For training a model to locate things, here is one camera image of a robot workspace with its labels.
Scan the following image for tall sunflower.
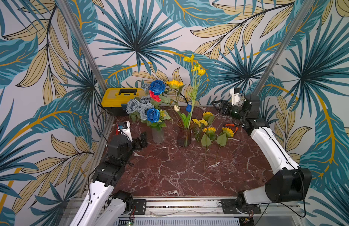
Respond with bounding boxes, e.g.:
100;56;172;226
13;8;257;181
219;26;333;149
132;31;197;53
202;112;215;125

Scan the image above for blue rose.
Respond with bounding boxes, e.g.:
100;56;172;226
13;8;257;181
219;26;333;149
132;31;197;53
149;80;166;96
147;108;160;123

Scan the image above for tall yellow blossom stem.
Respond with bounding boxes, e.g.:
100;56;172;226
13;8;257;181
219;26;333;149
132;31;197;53
184;54;206;129

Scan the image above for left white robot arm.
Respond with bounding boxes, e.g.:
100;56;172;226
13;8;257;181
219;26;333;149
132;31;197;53
71;132;148;226

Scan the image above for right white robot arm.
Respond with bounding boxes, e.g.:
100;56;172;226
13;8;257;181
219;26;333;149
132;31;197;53
211;94;312;213

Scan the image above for clear glass vase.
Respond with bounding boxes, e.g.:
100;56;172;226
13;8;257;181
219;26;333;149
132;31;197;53
152;128;165;144

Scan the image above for dark ribbed glass vase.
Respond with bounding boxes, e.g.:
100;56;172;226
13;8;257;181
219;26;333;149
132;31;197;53
177;122;194;147

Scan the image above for red pipe wrench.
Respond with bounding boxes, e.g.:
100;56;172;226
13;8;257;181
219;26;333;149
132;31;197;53
115;128;121;135

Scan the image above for grey rose front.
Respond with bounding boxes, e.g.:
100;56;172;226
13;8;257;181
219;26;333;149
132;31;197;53
138;102;154;120

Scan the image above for grey rose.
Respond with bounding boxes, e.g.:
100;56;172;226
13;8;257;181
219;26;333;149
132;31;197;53
140;96;152;104
126;98;141;114
138;102;154;120

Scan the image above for small blue tulip bud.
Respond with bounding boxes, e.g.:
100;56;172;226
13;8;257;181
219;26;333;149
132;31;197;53
186;104;192;113

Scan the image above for grey rose left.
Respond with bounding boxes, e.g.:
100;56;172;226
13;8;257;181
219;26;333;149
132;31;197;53
126;98;141;114

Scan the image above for grey rose back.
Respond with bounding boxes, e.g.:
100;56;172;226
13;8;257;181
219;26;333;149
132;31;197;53
140;96;152;104

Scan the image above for yellow black toolbox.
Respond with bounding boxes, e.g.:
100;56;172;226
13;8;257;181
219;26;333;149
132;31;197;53
101;88;145;116

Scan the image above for cream rosebud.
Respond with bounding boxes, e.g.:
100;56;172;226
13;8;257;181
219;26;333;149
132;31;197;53
174;105;180;112

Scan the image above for red rose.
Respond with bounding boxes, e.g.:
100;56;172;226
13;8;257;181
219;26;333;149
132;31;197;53
149;90;161;103

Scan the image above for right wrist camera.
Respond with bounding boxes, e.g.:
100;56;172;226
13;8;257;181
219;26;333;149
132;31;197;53
230;88;244;106

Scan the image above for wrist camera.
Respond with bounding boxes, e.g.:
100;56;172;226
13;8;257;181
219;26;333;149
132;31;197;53
230;88;244;106
116;121;133;142

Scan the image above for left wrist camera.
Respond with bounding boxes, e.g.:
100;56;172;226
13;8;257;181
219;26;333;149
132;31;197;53
116;121;133;142

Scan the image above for orange handled pliers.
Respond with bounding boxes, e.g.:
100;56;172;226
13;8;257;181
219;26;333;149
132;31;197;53
225;123;239;134

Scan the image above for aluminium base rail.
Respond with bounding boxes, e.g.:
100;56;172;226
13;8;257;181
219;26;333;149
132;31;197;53
60;196;305;226

